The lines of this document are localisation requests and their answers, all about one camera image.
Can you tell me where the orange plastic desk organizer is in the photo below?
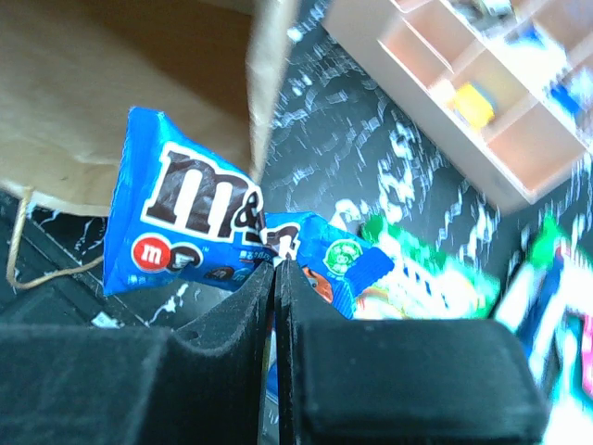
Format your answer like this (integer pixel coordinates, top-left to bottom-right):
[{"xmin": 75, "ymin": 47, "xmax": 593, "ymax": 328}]
[{"xmin": 323, "ymin": 1, "xmax": 592, "ymax": 212}]

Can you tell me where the green fruit candy bag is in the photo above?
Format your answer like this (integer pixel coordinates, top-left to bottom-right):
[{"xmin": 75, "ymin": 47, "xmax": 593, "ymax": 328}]
[{"xmin": 354, "ymin": 216, "xmax": 500, "ymax": 320}]

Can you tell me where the green chips bag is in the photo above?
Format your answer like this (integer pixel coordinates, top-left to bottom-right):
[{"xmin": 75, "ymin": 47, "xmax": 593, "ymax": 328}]
[{"xmin": 494, "ymin": 216, "xmax": 592, "ymax": 444}]

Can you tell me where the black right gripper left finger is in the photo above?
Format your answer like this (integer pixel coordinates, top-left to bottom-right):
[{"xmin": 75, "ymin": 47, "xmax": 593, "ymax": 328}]
[{"xmin": 1, "ymin": 264, "xmax": 274, "ymax": 444}]

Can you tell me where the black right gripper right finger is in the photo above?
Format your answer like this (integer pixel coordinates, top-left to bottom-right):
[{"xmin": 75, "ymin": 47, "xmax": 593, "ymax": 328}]
[{"xmin": 275, "ymin": 261, "xmax": 549, "ymax": 444}]

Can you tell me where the yellow sticky note block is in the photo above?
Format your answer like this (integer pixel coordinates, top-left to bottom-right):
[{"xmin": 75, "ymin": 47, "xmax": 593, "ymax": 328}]
[{"xmin": 451, "ymin": 83, "xmax": 495, "ymax": 130}]

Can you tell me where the brown paper bag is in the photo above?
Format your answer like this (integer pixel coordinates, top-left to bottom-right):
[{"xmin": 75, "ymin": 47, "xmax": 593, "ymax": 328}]
[{"xmin": 0, "ymin": 0, "xmax": 302, "ymax": 291}]

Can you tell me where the blue chocolate candy packet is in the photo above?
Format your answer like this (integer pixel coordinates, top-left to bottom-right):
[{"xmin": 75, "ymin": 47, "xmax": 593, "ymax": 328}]
[{"xmin": 103, "ymin": 108, "xmax": 394, "ymax": 318}]

